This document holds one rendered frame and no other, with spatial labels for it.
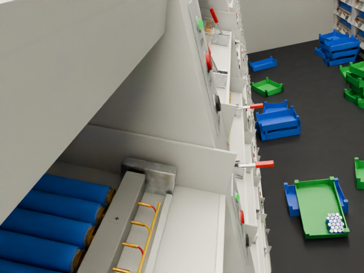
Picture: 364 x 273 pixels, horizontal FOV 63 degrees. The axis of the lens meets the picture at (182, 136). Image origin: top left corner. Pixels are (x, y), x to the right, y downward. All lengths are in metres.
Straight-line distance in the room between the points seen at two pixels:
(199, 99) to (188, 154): 0.05
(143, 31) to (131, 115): 0.11
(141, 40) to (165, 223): 0.15
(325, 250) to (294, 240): 0.15
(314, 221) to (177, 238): 1.55
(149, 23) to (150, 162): 0.14
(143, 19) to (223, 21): 0.78
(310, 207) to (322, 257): 0.27
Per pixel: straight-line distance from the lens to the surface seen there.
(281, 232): 1.77
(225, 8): 0.93
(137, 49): 0.16
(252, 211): 0.84
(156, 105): 0.25
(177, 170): 0.28
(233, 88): 1.00
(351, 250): 1.72
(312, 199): 1.82
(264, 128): 2.43
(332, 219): 1.72
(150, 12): 0.18
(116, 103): 0.26
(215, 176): 0.28
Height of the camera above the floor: 1.34
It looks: 29 degrees down
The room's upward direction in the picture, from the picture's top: 17 degrees counter-clockwise
